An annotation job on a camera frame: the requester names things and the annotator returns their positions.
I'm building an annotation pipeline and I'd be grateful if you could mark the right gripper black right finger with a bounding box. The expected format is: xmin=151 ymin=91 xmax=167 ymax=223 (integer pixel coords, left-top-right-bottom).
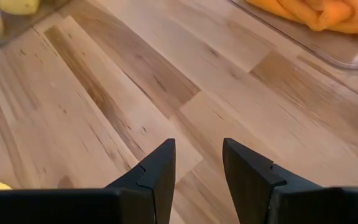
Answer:
xmin=223 ymin=138 xmax=358 ymax=224

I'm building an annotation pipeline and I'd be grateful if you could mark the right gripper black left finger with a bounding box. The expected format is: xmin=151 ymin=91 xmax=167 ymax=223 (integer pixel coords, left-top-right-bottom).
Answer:
xmin=0 ymin=138 xmax=177 ymax=224

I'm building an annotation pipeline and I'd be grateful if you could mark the orange microfiber towel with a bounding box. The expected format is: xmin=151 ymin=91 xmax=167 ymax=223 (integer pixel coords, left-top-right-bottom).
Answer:
xmin=246 ymin=0 xmax=358 ymax=35

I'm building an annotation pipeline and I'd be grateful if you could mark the clear plastic bin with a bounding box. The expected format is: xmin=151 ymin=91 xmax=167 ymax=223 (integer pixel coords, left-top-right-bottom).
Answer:
xmin=0 ymin=0 xmax=73 ymax=50
xmin=228 ymin=0 xmax=358 ymax=71

